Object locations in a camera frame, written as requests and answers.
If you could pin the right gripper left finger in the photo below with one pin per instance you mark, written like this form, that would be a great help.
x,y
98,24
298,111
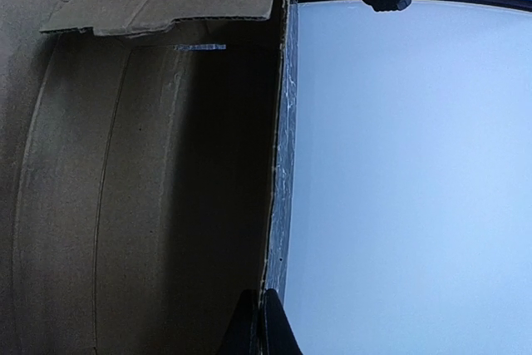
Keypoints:
x,y
241,326

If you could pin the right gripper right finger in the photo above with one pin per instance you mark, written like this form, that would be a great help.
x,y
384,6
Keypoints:
x,y
276,333

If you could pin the brown cardboard paper box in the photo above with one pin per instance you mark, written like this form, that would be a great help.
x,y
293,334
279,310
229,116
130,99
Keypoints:
x,y
138,150

